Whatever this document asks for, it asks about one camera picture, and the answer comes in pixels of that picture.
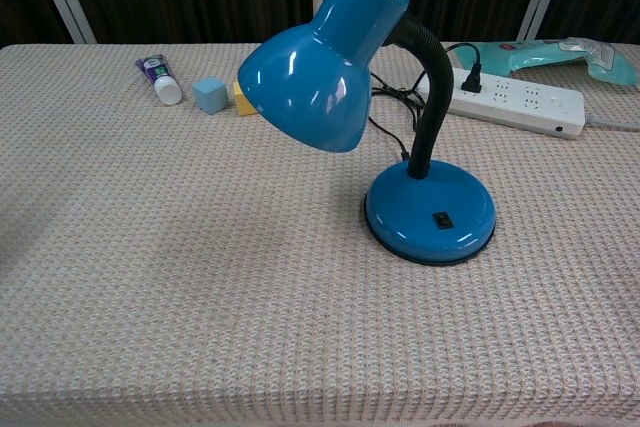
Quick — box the blue gooseneck desk lamp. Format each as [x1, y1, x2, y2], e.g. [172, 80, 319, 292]
[236, 0, 498, 265]

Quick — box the yellow block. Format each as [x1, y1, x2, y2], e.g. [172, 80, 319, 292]
[232, 79, 261, 118]

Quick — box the light blue cube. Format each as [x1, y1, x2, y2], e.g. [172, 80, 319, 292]
[192, 76, 229, 116]

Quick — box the beige woven tablecloth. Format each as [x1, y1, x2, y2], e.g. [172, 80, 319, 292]
[0, 41, 640, 423]

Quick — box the purple white-capped tube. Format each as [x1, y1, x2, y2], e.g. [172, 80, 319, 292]
[134, 53, 183, 107]

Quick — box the white power strip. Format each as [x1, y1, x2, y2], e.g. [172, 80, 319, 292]
[416, 66, 586, 141]

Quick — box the teal plastic package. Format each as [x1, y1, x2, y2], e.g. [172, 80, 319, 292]
[467, 36, 640, 87]

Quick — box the black power cord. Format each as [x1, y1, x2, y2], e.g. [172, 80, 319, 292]
[368, 41, 484, 161]

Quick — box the grey power strip cable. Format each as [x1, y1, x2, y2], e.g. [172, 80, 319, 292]
[582, 114, 640, 133]

